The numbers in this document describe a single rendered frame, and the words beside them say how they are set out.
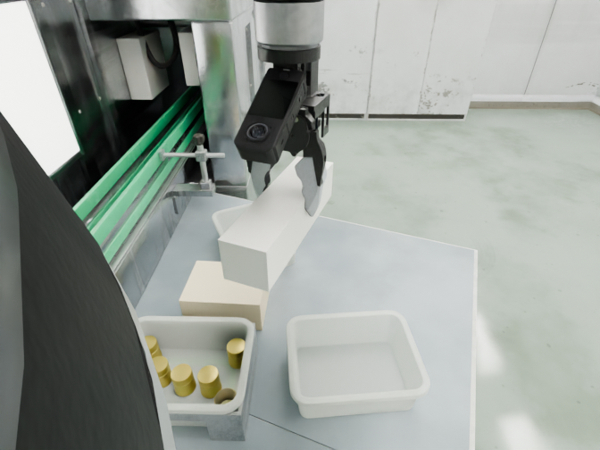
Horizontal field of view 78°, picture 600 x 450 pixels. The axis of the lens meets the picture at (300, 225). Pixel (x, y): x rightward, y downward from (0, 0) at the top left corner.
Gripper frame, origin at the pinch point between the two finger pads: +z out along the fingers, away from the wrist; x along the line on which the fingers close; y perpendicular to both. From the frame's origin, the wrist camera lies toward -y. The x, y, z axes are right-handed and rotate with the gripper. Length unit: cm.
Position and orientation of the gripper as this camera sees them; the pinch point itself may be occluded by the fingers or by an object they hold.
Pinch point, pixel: (285, 205)
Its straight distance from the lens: 51.6
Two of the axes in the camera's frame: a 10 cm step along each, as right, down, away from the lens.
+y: 3.7, -5.3, 7.6
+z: 0.0, 8.2, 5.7
